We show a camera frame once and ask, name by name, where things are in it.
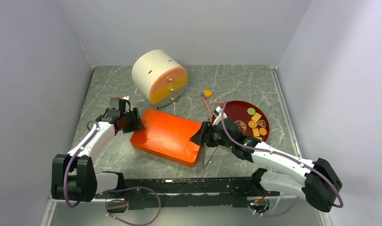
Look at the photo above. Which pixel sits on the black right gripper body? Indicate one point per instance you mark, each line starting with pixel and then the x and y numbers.
pixel 215 138

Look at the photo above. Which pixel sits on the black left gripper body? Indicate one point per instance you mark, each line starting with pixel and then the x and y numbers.
pixel 126 110

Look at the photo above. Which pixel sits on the silver metal tongs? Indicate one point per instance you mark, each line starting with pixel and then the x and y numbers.
pixel 206 160

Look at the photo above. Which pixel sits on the orange tin lid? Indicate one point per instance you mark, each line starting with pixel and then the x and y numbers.
pixel 167 136

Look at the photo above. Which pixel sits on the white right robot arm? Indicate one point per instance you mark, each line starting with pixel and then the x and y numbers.
pixel 314 181

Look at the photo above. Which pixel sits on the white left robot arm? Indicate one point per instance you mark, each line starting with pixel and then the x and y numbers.
pixel 74 179

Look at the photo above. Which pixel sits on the gold coin emblem cookie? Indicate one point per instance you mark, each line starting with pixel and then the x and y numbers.
pixel 241 125

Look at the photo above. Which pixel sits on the red round plate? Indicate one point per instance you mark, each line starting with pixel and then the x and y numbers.
pixel 237 110

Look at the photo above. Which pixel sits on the orange square cookie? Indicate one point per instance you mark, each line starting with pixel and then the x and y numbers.
pixel 256 132

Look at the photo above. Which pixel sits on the yellow grey eraser block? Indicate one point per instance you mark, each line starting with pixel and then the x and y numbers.
pixel 206 93

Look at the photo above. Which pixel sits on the yellow square cookie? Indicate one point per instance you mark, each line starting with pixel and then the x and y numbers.
pixel 256 117

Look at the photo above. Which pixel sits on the orange round cookie right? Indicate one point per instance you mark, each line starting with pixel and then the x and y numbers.
pixel 263 131

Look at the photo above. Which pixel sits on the chocolate heart cookie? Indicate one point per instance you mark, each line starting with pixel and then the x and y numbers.
pixel 262 123

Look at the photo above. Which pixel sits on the white round drawer cabinet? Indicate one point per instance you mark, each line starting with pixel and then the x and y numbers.
pixel 159 78

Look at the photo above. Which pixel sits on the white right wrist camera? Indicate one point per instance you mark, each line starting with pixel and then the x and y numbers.
pixel 219 115

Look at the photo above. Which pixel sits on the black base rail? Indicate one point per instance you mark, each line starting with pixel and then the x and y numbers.
pixel 236 192

